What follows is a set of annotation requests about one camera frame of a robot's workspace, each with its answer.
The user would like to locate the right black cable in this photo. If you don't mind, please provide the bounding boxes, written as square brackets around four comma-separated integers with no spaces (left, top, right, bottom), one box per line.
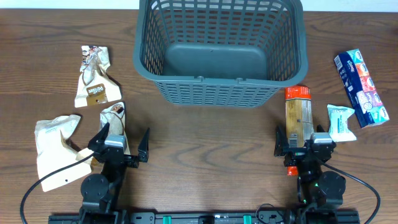
[313,155,382,224]

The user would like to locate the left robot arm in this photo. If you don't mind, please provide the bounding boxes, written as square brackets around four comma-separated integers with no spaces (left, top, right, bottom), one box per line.
[79,123,150,224]

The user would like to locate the PanTree beige pouch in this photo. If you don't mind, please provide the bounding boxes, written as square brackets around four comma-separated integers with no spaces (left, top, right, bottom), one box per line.
[74,45,122,108]

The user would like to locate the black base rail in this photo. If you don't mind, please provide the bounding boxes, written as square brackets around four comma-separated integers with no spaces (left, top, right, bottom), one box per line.
[48,210,360,224]

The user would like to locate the large plain beige pouch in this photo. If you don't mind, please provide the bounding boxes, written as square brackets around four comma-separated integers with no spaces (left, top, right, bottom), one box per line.
[34,114,91,192]

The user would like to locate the grey plastic basket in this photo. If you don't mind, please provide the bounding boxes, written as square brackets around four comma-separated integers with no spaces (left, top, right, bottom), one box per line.
[132,0,308,108]

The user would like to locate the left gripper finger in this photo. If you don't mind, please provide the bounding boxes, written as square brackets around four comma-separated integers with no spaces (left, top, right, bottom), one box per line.
[88,123,109,146]
[137,128,150,162]

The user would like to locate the small light blue packet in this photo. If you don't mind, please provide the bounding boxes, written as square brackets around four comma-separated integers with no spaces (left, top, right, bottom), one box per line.
[327,105,357,142]

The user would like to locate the rice pouch with brown trim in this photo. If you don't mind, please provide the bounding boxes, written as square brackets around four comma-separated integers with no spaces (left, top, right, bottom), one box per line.
[99,102,131,155]

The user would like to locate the black cable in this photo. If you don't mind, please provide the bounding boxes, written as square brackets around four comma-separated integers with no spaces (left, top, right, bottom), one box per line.
[313,155,382,224]
[19,151,96,224]

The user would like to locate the blue tissue multipack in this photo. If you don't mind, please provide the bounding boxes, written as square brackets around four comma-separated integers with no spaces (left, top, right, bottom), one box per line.
[334,49,389,128]

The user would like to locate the left black cable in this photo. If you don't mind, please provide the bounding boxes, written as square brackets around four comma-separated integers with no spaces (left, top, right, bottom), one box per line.
[19,151,96,224]

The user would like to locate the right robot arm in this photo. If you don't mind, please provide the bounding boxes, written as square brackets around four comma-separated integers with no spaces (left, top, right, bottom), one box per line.
[274,126,346,223]

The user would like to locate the orange pasta package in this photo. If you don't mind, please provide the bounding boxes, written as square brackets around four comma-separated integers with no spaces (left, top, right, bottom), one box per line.
[284,85,315,177]

